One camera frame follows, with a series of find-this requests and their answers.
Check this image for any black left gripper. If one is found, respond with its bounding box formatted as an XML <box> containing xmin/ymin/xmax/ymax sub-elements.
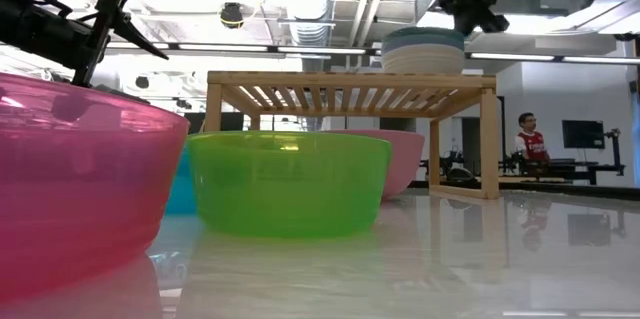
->
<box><xmin>72</xmin><ymin>0</ymin><xmax>170</xmax><ymax>106</ymax></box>

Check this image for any large dark green bowl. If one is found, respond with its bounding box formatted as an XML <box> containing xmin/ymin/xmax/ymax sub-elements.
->
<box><xmin>382</xmin><ymin>26</ymin><xmax>466</xmax><ymax>43</ymax></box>

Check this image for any large grey-blue bowl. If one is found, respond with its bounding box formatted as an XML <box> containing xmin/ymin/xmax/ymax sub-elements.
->
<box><xmin>381</xmin><ymin>33</ymin><xmax>467</xmax><ymax>56</ymax></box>

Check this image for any large white bowl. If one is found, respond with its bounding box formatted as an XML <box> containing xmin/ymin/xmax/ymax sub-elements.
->
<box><xmin>381</xmin><ymin>46</ymin><xmax>467</xmax><ymax>75</ymax></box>

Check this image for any small magenta bowl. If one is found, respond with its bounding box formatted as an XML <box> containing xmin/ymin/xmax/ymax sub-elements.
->
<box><xmin>0</xmin><ymin>71</ymin><xmax>192</xmax><ymax>306</ymax></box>

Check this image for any small cyan bowl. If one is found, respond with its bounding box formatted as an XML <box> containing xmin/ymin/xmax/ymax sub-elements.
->
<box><xmin>164</xmin><ymin>146</ymin><xmax>198</xmax><ymax>217</ymax></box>

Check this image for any large light pink bowl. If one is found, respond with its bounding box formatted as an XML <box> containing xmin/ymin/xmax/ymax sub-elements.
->
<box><xmin>324</xmin><ymin>128</ymin><xmax>427</xmax><ymax>201</ymax></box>

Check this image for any small lime green bowl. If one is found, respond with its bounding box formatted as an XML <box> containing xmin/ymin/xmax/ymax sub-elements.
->
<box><xmin>185</xmin><ymin>130</ymin><xmax>393</xmax><ymax>240</ymax></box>

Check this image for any wooden slatted shelf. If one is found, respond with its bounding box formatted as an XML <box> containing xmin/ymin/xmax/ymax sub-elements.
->
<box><xmin>206</xmin><ymin>70</ymin><xmax>501</xmax><ymax>201</ymax></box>

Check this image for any long ceiling light strip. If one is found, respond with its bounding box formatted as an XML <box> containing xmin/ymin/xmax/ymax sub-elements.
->
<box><xmin>177</xmin><ymin>42</ymin><xmax>270</xmax><ymax>53</ymax></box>
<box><xmin>469</xmin><ymin>52</ymin><xmax>557</xmax><ymax>63</ymax></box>
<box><xmin>562</xmin><ymin>55</ymin><xmax>640</xmax><ymax>66</ymax></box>
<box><xmin>277</xmin><ymin>46</ymin><xmax>369</xmax><ymax>56</ymax></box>

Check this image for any person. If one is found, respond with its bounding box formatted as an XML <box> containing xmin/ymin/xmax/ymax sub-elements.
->
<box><xmin>514</xmin><ymin>112</ymin><xmax>552</xmax><ymax>163</ymax></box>

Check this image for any black background workbench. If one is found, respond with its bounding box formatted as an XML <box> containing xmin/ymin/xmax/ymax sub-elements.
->
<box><xmin>499</xmin><ymin>157</ymin><xmax>627</xmax><ymax>186</ymax></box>

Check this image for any black monitor stand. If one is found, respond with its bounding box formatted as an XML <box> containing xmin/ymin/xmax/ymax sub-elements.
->
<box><xmin>602</xmin><ymin>127</ymin><xmax>627</xmax><ymax>178</ymax></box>

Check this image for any black ceiling dome camera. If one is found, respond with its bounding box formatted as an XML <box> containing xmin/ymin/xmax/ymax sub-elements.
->
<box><xmin>219</xmin><ymin>2</ymin><xmax>246</xmax><ymax>31</ymax></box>

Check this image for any black wall monitor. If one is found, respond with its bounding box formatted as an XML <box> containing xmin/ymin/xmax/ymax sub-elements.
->
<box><xmin>561</xmin><ymin>119</ymin><xmax>607</xmax><ymax>151</ymax></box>

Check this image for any black aluminium table frame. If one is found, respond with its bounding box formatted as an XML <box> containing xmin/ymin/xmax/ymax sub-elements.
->
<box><xmin>409</xmin><ymin>179</ymin><xmax>640</xmax><ymax>202</ymax></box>

